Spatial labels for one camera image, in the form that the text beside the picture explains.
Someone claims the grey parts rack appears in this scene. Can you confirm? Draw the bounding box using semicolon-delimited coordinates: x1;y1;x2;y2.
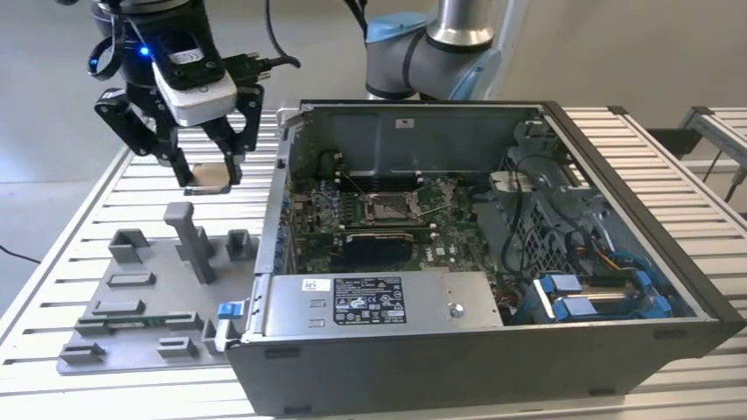
56;200;261;376

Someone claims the thin metal locking lever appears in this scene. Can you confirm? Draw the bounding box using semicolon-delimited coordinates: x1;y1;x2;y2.
416;201;453;218

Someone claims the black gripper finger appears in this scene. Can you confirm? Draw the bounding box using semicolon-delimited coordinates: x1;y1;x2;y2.
93;85;195;188
200;83;265;187

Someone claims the black looped strap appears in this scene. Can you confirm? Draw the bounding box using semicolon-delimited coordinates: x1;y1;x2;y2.
85;8;126;82

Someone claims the orange and yellow wire bundle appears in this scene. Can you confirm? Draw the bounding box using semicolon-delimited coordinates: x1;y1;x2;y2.
600;247;637;275

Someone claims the green RAM stick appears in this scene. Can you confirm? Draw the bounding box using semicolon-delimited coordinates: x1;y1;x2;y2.
78;311;197;330

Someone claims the black camera cable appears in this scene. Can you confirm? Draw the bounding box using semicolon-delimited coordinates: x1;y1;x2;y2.
224;0;304;84

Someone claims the black graphics card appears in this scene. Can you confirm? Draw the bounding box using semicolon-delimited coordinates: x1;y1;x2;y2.
335;231;416;269

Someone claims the open black PC case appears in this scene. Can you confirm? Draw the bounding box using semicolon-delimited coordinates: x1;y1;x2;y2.
224;98;747;417

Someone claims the disk carrier with blue tab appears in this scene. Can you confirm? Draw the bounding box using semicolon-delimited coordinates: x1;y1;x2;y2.
203;299;247;352

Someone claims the dark plastic drive cage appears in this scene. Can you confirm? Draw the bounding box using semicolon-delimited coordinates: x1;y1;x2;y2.
475;143;637;285

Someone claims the green motherboard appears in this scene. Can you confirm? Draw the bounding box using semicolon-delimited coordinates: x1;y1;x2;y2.
288;174;509;277

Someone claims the silver power supply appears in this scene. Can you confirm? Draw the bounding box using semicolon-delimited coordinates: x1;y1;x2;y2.
259;270;505;339

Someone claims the CPU chip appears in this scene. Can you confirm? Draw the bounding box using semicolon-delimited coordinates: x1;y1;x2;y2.
183;163;233;197

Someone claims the dark installed RAM stick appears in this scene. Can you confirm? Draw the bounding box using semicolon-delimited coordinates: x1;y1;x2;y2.
336;171;423;184
335;221;437;232

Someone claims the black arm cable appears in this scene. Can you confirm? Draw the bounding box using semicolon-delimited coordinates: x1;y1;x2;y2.
341;0;371;45

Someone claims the CPU socket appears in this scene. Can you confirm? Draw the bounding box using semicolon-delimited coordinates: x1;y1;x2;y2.
360;190;425;222

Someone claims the thin black floor cable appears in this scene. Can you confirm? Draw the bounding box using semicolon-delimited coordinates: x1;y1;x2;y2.
0;243;42;264

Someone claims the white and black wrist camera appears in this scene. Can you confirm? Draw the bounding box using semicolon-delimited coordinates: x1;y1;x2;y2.
152;41;240;128

